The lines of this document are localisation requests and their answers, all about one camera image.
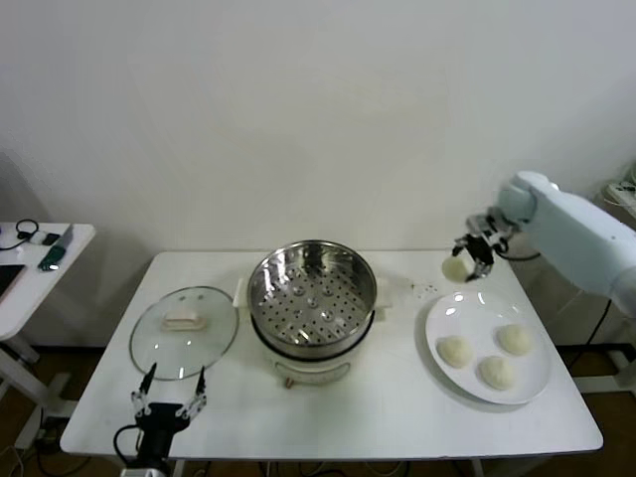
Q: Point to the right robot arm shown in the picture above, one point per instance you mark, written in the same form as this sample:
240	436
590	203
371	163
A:
581	238

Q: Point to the steel perforated steamer basket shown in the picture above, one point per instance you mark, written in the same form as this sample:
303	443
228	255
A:
308	308

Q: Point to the small black device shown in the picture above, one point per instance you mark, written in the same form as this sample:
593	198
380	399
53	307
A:
50	239

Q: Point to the dark phone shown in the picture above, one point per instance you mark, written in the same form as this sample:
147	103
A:
10	278

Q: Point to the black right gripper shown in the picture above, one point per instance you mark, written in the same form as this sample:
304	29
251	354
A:
482	249

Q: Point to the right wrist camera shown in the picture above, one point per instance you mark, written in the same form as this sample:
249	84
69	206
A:
489	221

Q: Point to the white steamed baozi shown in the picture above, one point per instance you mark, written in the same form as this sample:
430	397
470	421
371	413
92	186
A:
497	372
453	269
454	351
516	340

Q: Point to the white side table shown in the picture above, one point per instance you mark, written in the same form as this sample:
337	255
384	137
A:
30	308

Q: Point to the steel steamer pot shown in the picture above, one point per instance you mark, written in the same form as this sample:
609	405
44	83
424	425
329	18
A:
308	370

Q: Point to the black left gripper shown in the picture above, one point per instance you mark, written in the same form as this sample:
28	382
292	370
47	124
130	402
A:
158	420

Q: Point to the white power strip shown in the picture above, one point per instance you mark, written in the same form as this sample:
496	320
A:
623	189

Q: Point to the white round plate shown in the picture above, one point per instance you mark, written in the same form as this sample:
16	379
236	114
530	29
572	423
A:
472	318

